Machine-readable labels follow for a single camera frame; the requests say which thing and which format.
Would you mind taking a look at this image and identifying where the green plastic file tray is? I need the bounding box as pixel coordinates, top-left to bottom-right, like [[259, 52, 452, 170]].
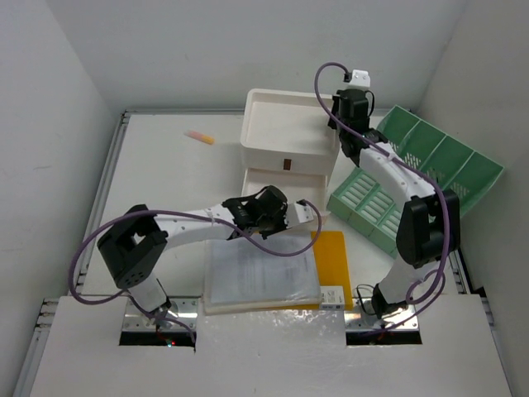
[[327, 106, 503, 257]]

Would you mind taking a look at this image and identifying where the pink orange highlighter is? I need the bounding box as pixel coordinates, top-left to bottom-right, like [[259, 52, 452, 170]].
[[184, 130, 215, 145]]

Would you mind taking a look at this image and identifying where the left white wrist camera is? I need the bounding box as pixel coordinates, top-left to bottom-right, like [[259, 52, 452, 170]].
[[284, 200, 314, 229]]

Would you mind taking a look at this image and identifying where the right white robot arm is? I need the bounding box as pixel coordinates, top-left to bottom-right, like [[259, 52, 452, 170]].
[[328, 88, 460, 318]]

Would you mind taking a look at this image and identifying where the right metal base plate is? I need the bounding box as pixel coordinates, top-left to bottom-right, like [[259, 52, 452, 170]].
[[344, 304, 419, 332]]

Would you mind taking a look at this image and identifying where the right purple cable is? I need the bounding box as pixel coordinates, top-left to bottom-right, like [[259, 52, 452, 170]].
[[314, 61, 449, 332]]

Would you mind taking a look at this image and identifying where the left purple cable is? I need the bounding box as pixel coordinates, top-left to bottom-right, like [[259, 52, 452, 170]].
[[68, 199, 323, 342]]

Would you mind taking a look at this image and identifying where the yellow folder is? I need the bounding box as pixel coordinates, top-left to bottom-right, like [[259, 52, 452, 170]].
[[242, 230, 354, 311]]

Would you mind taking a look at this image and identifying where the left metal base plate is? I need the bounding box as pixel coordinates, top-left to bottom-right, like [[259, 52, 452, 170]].
[[122, 297, 198, 332]]

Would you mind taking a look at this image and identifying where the small white box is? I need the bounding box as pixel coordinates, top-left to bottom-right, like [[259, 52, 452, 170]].
[[319, 285, 346, 310]]

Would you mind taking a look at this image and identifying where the purple cable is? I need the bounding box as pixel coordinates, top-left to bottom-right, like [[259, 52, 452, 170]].
[[314, 61, 449, 332], [68, 199, 323, 342]]

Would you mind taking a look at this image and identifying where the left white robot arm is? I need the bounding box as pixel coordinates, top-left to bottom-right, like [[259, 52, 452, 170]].
[[98, 186, 293, 313]]

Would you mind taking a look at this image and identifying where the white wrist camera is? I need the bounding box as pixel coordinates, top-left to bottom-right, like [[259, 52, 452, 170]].
[[344, 69, 370, 90], [284, 200, 314, 229]]

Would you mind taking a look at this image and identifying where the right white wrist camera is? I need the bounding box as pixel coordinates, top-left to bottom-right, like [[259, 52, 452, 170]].
[[344, 69, 370, 90]]

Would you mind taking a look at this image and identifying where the white three-drawer organizer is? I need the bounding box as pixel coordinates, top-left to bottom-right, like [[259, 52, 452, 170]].
[[240, 88, 340, 176]]

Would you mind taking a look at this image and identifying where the clear sleeve with papers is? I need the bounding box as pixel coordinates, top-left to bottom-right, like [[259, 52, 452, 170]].
[[203, 238, 321, 314]]

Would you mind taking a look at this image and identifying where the metal base plate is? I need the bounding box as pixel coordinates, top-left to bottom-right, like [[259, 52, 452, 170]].
[[122, 297, 198, 332], [344, 304, 419, 332]]

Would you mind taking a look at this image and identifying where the white drawer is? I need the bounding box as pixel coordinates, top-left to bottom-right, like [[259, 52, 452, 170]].
[[241, 168, 329, 219]]

